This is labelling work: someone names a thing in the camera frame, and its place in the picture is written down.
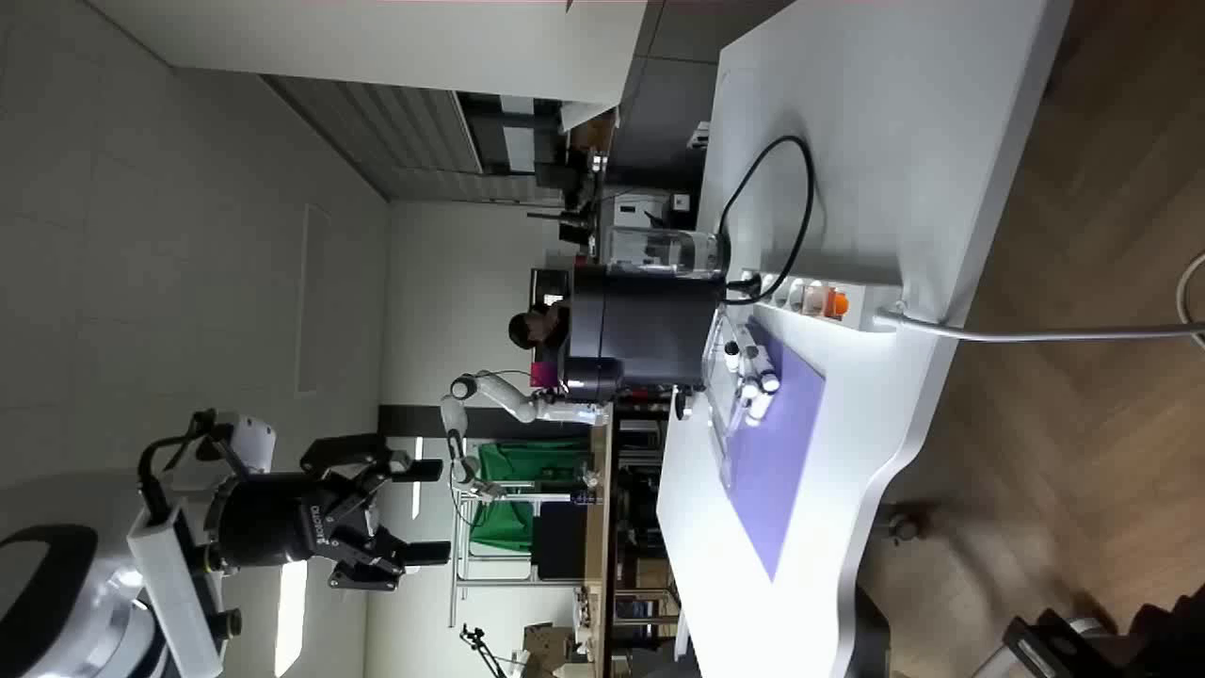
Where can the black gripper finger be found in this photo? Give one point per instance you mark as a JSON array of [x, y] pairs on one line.
[[420, 553], [415, 474]]

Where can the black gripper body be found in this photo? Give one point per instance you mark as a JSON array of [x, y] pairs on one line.
[[267, 515]]

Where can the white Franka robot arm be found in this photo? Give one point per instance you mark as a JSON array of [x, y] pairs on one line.
[[76, 617]]

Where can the small white background robot arm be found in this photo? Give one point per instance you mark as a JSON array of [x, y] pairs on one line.
[[502, 396]]

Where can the clear plastic container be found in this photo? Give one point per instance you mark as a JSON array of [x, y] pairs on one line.
[[719, 417]]

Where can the green cloth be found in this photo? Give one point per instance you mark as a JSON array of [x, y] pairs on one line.
[[512, 474]]

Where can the small black box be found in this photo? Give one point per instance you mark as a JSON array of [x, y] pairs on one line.
[[557, 539]]

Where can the person with pink shirt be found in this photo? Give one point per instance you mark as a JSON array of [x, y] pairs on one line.
[[529, 334]]

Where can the wooden storage shelf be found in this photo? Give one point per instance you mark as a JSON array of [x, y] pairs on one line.
[[634, 440]]

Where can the black computer monitor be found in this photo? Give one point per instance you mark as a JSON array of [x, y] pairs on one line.
[[640, 327]]

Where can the white countertop appliance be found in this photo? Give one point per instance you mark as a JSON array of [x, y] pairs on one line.
[[627, 229]]

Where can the purple table mat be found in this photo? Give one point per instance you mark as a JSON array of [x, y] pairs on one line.
[[777, 477]]

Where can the white power strip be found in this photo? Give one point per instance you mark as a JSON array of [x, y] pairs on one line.
[[841, 294]]

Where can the beige fuzzy rug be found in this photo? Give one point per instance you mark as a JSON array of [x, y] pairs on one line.
[[966, 565]]

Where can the black equipment on floor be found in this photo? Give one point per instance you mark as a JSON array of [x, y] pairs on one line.
[[1131, 647]]

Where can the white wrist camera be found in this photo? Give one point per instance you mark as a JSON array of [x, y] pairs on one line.
[[255, 443]]

